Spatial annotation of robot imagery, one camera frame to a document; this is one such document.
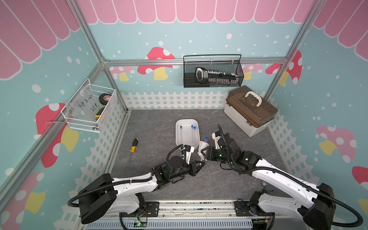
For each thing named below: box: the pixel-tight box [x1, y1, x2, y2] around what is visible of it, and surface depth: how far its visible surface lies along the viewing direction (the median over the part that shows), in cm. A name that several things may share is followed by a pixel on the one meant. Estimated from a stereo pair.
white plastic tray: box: [175, 118, 200, 150], surface depth 107 cm
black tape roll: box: [98, 92, 112, 105], surface depth 82 cm
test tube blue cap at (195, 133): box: [193, 126, 197, 140], surface depth 106 cm
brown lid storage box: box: [223, 85, 278, 138], surface depth 101 cm
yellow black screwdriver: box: [127, 137, 140, 164], surface depth 99 cm
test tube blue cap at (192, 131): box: [190, 124, 195, 139], surface depth 108 cm
